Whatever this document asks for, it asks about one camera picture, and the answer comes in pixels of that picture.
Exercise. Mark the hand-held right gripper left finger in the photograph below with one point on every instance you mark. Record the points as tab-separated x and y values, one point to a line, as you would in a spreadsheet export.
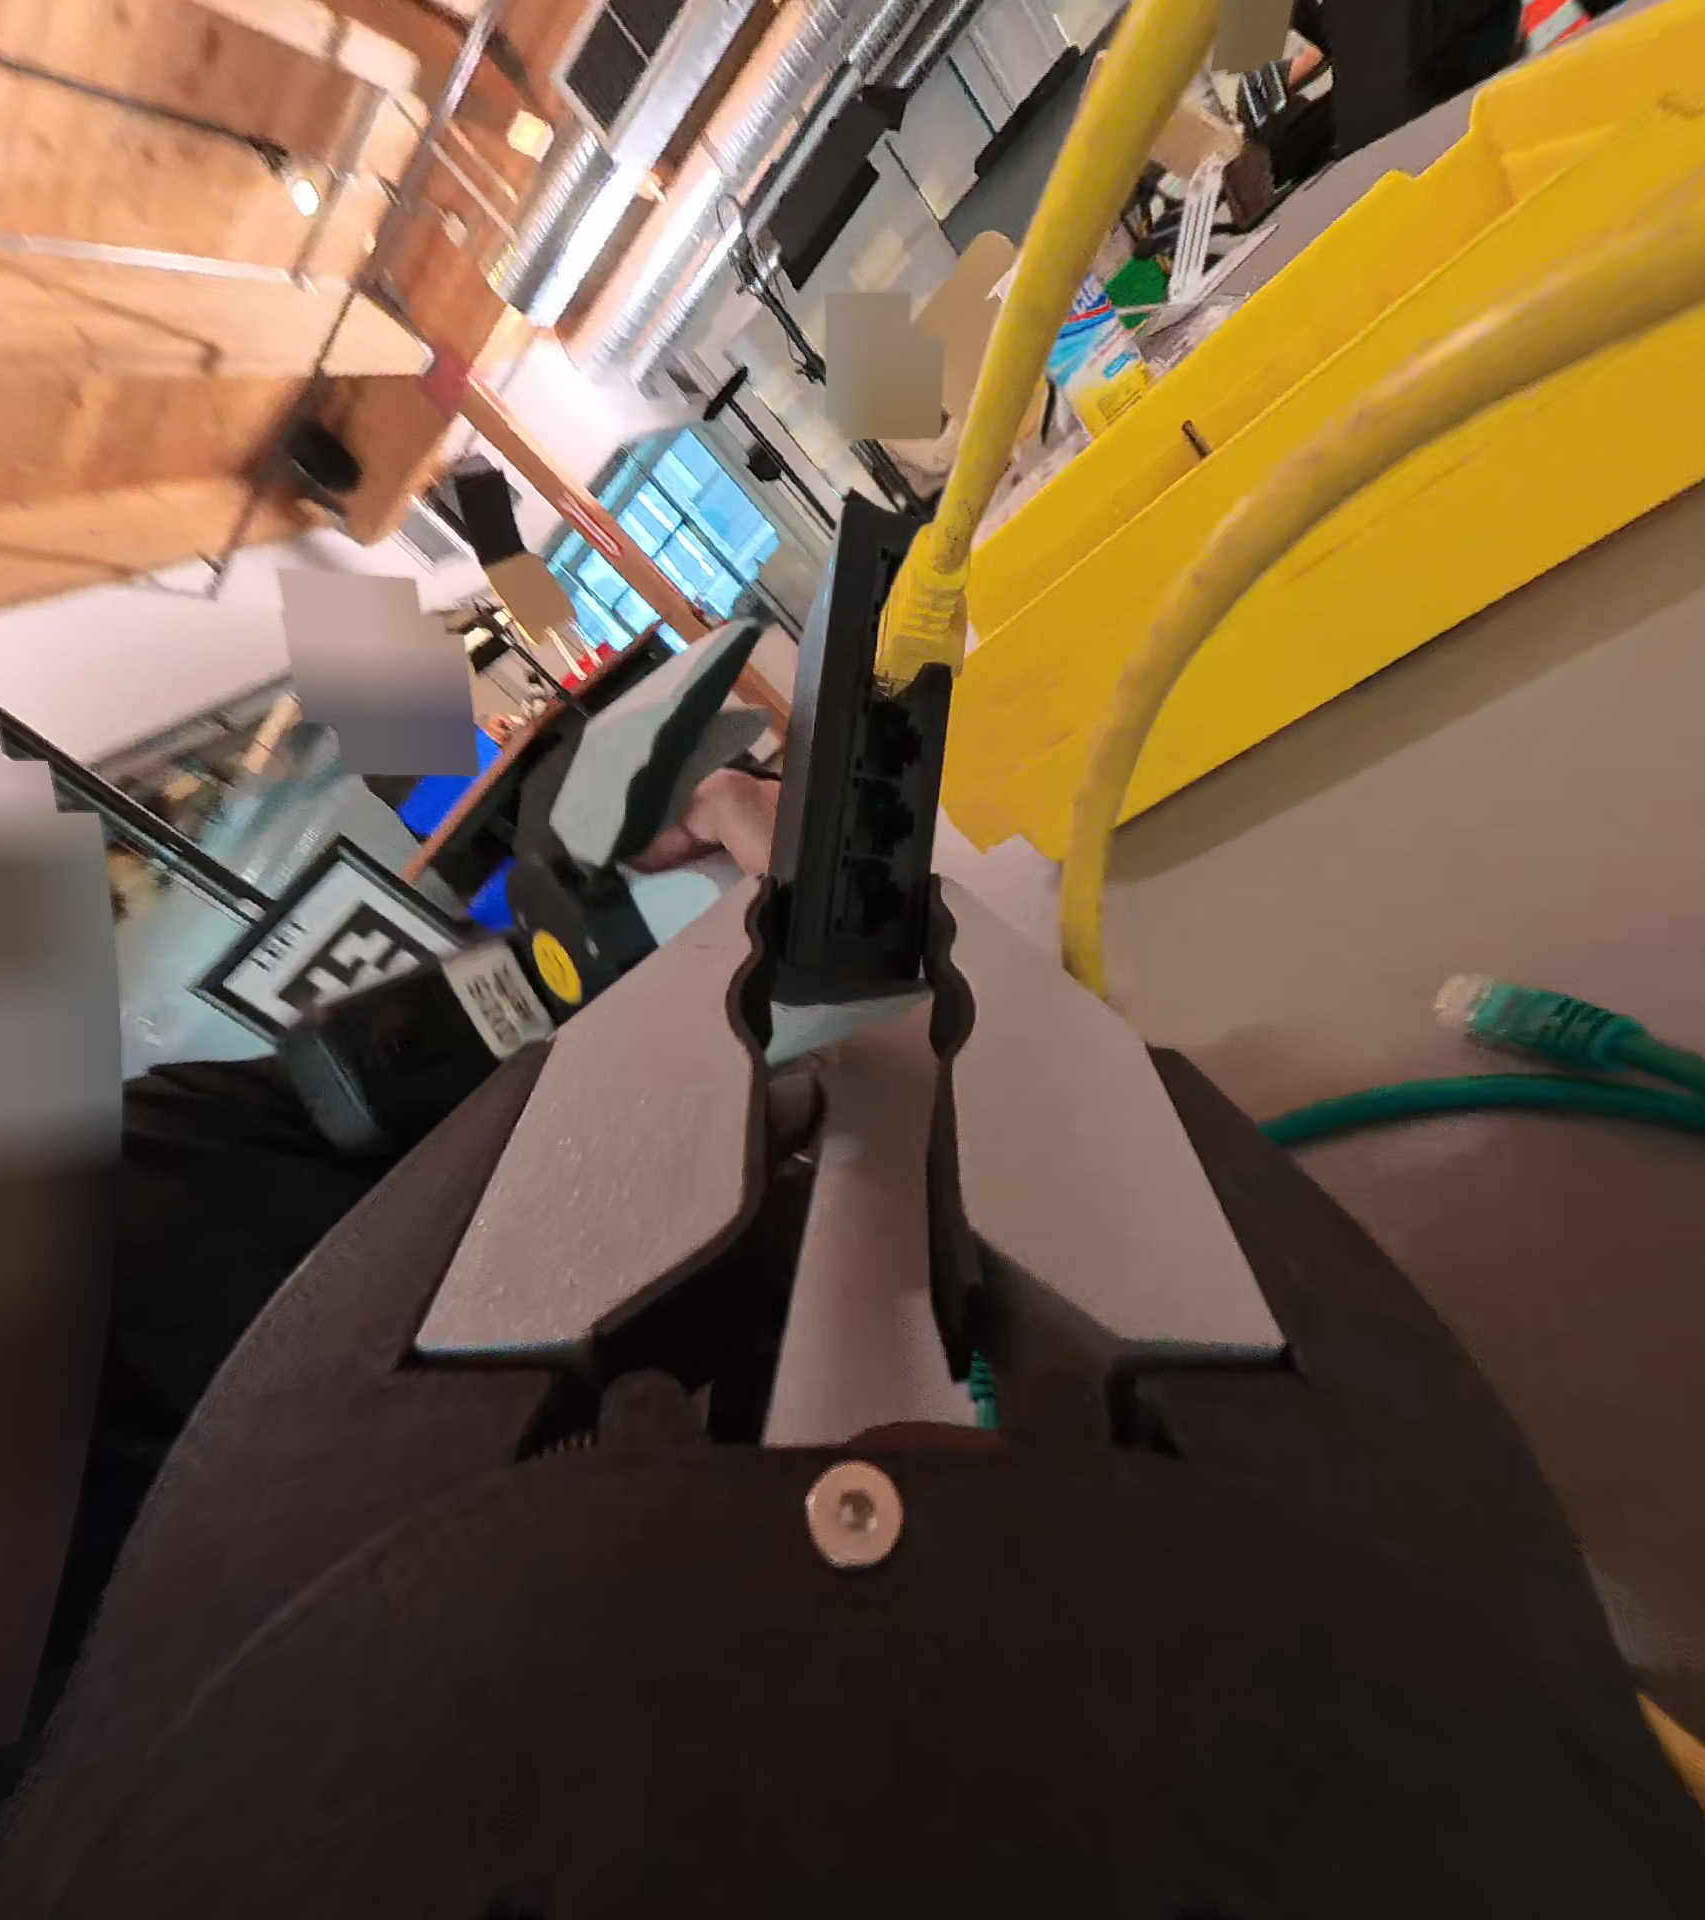
612	1184

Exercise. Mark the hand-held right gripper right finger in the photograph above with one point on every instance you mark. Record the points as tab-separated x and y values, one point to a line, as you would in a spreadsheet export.
1106	1184

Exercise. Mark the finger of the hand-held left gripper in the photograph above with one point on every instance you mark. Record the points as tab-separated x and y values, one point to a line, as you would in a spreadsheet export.
626	764

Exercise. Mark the black network switch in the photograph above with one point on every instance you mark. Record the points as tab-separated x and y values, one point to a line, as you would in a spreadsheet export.
853	841

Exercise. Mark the person's left hand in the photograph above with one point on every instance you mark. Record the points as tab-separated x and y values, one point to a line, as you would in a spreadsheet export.
725	822

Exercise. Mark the person's dark clothing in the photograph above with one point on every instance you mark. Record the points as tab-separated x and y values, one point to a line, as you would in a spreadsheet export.
223	1230

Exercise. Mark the blue wipes pack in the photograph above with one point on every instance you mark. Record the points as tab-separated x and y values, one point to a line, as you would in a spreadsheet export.
1104	360

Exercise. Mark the yellow plastic bin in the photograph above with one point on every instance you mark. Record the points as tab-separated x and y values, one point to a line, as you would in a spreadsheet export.
1467	571

